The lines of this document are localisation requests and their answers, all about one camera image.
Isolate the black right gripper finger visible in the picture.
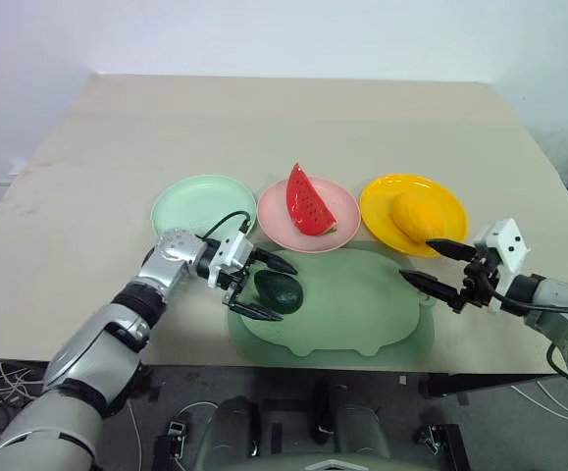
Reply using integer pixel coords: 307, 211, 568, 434
398, 268, 461, 307
425, 237, 479, 262

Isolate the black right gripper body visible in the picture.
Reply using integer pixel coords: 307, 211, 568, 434
451, 253, 503, 314

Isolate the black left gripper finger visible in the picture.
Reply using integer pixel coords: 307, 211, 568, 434
224, 297, 284, 323
253, 247, 299, 276

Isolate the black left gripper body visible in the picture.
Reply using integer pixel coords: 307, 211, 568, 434
217, 249, 261, 308

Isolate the pink plate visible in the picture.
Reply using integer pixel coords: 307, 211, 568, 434
257, 177, 362, 254

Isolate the yellow plate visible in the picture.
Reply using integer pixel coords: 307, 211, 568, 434
359, 173, 470, 259

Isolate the light green plate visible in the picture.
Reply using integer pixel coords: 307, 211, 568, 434
149, 174, 258, 244

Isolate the dark green avocado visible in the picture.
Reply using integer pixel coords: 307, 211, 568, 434
253, 268, 305, 316

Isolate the yellow mango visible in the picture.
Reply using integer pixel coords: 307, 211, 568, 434
390, 190, 446, 244

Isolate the red watermelon slice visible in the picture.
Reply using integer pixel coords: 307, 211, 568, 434
285, 162, 338, 237

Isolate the green pig-shaped mat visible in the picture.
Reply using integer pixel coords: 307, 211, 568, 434
227, 240, 438, 368

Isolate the dark grey rounded shape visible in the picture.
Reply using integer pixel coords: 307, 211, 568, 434
198, 395, 266, 460
331, 400, 393, 458

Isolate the black upright floor object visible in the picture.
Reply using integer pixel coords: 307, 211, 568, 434
309, 381, 336, 445

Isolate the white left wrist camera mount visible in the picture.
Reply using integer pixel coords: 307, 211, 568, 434
208, 230, 256, 290

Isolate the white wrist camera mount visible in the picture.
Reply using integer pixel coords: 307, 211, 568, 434
208, 230, 256, 290
473, 218, 533, 315

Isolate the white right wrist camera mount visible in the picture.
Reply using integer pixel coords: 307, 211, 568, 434
473, 218, 533, 315

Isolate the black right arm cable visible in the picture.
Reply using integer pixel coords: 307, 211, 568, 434
483, 283, 568, 380

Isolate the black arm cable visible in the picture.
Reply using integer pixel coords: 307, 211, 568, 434
195, 210, 253, 242
483, 283, 568, 380

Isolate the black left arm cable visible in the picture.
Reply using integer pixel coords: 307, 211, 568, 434
195, 210, 253, 242

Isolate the black table frame bar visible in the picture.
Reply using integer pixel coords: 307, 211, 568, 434
419, 372, 562, 399

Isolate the white floor cable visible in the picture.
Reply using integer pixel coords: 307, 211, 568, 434
508, 381, 568, 421

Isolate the black bolted floor bracket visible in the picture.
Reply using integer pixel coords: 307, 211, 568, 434
412, 422, 472, 471
154, 416, 194, 471

